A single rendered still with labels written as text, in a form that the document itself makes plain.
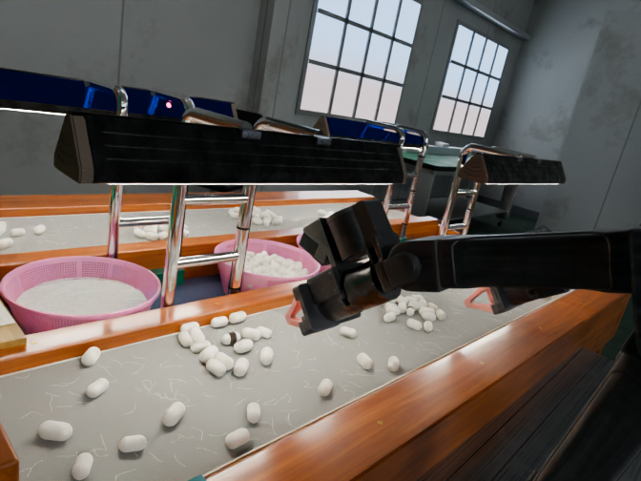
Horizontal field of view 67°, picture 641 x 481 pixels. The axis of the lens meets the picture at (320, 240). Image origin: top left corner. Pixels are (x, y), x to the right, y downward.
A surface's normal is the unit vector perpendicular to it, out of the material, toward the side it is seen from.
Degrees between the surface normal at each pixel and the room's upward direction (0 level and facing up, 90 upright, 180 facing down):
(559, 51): 90
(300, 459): 0
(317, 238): 90
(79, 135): 58
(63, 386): 0
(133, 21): 90
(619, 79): 90
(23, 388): 0
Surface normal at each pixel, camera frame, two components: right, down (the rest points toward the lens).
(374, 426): 0.18, -0.94
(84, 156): 0.69, -0.22
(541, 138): -0.67, 0.09
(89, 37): 0.72, 0.33
